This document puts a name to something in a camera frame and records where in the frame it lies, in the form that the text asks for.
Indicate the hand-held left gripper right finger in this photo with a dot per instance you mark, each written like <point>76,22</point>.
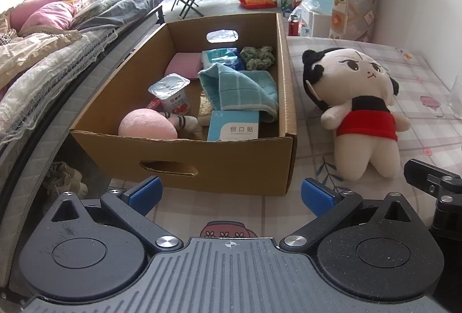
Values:
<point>317,195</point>

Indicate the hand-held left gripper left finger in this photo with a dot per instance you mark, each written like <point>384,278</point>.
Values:
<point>144,190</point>

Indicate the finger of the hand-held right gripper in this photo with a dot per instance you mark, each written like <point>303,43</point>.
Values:
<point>426,176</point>

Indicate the pink round plush toy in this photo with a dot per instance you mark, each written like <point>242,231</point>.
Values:
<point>144,125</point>

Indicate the plush doll with red shirt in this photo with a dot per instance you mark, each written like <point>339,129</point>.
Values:
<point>364,125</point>

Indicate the red toothpaste tube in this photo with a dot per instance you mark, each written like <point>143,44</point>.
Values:
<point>154,104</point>

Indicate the brown cardboard box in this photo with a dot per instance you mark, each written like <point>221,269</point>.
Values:
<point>234,168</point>

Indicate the blue and white small box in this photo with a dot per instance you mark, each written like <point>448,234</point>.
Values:
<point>231,129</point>

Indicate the white yogurt cup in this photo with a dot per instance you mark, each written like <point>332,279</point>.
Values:
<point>169,85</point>

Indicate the light blue towel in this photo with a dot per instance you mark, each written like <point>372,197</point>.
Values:
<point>238,89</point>

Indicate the green patterned scrunchie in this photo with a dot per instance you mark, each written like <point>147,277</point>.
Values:
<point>258,57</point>

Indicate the printed tablecloth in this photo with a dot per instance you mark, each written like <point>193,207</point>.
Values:
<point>422,132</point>

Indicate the grey-green shoe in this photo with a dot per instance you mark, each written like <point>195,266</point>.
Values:
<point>68,172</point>
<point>68,190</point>

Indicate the pink sponge pad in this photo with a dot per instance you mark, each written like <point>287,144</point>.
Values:
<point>184,64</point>

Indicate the blue wet wipes pack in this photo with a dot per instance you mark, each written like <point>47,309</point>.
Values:
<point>223,57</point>

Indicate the red bottle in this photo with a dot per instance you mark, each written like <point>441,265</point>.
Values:
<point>293,26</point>

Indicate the white low cabinet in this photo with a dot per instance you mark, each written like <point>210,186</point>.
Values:
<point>317,22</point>

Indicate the beige quilt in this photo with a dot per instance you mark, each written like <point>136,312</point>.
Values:
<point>32,49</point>

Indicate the grey blanket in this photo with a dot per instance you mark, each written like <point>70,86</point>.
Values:
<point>126,4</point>

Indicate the green folding stool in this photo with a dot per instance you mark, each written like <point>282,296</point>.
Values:
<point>187,1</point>

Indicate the pink pillow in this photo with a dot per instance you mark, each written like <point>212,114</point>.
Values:
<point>50,17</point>

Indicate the orange bag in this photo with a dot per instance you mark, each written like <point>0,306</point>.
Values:
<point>258,1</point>

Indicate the checked cloth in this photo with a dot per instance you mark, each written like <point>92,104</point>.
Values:
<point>6,39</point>

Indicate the metal frame bed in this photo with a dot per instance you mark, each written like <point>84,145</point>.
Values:
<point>72,82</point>

